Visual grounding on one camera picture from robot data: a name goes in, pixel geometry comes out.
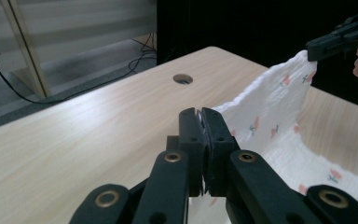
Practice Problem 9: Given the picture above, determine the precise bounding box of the wooden wall post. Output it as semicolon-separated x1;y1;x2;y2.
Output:
0;0;51;99

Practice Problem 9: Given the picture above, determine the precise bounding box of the white patterned cloth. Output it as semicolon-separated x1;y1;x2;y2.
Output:
187;49;358;224

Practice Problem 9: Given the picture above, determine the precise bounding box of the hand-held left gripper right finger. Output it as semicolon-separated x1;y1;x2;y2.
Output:
200;107;241;198

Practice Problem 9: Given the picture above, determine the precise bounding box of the black curtain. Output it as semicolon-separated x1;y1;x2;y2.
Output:
156;0;358;112

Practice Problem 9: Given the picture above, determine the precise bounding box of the long black wall cable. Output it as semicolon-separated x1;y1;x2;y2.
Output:
0;32;158;105

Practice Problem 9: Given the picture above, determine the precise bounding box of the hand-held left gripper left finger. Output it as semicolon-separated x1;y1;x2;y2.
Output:
178;106;208;198

